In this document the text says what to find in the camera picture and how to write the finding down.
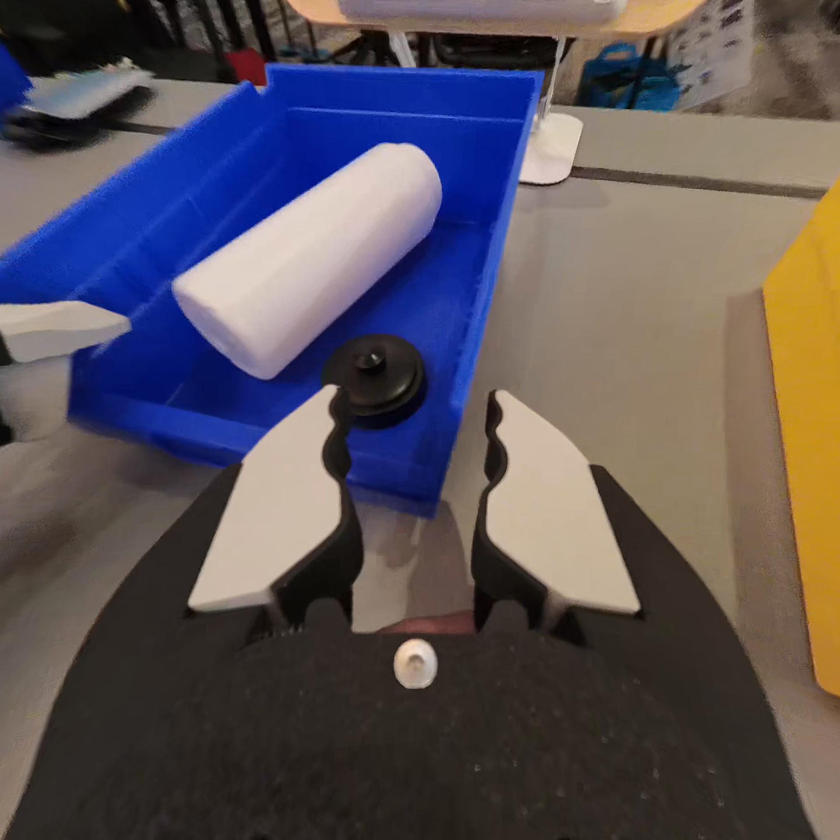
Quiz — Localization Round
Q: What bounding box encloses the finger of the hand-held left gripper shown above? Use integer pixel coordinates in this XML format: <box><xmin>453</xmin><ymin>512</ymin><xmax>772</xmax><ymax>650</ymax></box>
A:
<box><xmin>0</xmin><ymin>301</ymin><xmax>133</xmax><ymax>364</ymax></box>

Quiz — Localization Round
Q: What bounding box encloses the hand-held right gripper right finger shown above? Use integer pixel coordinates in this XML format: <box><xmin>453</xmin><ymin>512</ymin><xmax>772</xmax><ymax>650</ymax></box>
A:
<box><xmin>471</xmin><ymin>389</ymin><xmax>643</xmax><ymax>630</ymax></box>

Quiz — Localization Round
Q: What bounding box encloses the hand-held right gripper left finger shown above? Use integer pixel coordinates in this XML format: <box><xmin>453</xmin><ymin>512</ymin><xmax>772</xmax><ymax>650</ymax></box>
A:
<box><xmin>187</xmin><ymin>385</ymin><xmax>364</xmax><ymax>623</ymax></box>

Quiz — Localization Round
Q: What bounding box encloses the black bottle lid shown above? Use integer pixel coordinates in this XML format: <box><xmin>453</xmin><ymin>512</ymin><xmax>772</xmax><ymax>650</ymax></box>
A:
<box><xmin>322</xmin><ymin>333</ymin><xmax>429</xmax><ymax>430</ymax></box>

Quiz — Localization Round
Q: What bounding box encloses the white plastic bottle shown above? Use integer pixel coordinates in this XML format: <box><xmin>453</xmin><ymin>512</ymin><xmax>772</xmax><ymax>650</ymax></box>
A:
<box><xmin>172</xmin><ymin>143</ymin><xmax>442</xmax><ymax>380</ymax></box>

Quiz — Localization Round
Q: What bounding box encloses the blue plastic bin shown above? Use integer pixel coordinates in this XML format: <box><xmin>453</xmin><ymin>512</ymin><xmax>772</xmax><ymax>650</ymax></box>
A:
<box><xmin>0</xmin><ymin>62</ymin><xmax>547</xmax><ymax>519</ymax></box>

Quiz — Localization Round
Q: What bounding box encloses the grey flat tray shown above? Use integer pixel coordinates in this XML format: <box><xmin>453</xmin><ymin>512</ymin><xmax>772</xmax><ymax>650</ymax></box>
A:
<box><xmin>0</xmin><ymin>58</ymin><xmax>157</xmax><ymax>148</ymax></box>

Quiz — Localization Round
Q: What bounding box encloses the yellow plastic bin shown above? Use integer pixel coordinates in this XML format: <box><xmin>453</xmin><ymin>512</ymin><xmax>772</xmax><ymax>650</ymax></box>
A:
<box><xmin>763</xmin><ymin>190</ymin><xmax>840</xmax><ymax>698</ymax></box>

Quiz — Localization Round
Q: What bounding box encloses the instruction sheet on wooden stand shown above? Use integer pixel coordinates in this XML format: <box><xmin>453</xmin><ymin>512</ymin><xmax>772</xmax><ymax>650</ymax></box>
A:
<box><xmin>287</xmin><ymin>0</ymin><xmax>708</xmax><ymax>188</ymax></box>

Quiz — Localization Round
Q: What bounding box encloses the blue bag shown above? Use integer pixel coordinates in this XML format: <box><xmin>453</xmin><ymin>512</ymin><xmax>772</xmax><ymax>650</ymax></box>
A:
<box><xmin>581</xmin><ymin>42</ymin><xmax>683</xmax><ymax>111</ymax></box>

